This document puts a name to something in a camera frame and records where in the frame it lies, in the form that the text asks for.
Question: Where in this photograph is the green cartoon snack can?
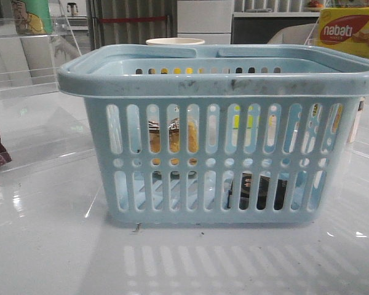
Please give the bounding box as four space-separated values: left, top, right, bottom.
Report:
11 0 53 35

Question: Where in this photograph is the light blue plastic basket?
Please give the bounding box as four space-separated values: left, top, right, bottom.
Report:
57 44 369 224

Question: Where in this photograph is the fruit plate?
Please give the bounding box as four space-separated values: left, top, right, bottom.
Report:
306 0 324 9

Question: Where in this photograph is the white cabinet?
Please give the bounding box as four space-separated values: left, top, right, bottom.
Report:
177 1 234 44

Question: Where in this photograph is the black tissue pack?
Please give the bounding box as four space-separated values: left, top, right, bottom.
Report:
226 173 288 210

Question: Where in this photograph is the packaged bread slice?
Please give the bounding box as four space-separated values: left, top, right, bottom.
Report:
148 118 199 179

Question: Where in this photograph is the yellow nabati wafer box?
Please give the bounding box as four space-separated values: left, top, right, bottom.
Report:
314 7 369 58

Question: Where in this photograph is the clear acrylic left shelf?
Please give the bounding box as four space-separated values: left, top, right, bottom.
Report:
0 16 93 173

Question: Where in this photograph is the red barrier belt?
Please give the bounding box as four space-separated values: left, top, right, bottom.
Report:
98 16 168 23

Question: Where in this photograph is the orange snack box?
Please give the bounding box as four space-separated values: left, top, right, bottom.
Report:
331 97 365 144

